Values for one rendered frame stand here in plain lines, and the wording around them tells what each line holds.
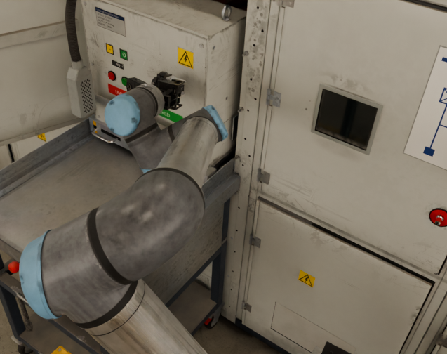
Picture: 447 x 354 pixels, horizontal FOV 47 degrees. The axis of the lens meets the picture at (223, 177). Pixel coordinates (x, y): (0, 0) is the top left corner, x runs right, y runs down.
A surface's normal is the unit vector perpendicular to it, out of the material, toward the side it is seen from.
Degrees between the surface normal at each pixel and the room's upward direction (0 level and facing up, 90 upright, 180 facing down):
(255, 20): 90
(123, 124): 71
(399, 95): 90
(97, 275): 78
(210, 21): 0
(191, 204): 55
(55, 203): 0
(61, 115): 90
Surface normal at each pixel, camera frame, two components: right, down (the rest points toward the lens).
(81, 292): 0.13, 0.57
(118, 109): -0.35, 0.30
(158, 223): 0.48, -0.18
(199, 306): 0.05, -0.76
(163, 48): -0.57, 0.51
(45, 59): 0.57, 0.55
